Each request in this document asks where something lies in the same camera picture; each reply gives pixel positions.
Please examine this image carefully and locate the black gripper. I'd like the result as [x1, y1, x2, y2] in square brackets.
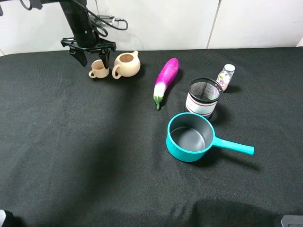
[61, 37, 116, 69]

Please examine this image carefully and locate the small beige ceramic cup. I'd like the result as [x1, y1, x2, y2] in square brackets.
[89, 60, 109, 79]

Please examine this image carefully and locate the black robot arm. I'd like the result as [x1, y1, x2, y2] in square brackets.
[58, 0, 116, 69]

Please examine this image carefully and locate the beige ceramic teapot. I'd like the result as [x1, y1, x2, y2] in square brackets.
[112, 51, 141, 79]

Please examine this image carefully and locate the purple white toy eggplant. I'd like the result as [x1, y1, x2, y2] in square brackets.
[153, 58, 179, 110]

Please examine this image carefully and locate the black tablecloth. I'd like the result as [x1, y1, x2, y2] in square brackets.
[0, 47, 303, 227]

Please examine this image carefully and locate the black mesh pen holder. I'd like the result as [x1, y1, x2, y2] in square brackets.
[185, 78, 223, 118]

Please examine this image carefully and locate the small clear candy jar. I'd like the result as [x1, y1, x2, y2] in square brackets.
[216, 64, 235, 91]

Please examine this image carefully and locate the black cable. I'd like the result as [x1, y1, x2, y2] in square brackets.
[19, 0, 129, 38]

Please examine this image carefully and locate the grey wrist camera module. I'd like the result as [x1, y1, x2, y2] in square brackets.
[95, 15, 115, 24]

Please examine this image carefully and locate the teal saucepan with handle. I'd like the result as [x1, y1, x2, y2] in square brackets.
[166, 112, 254, 162]

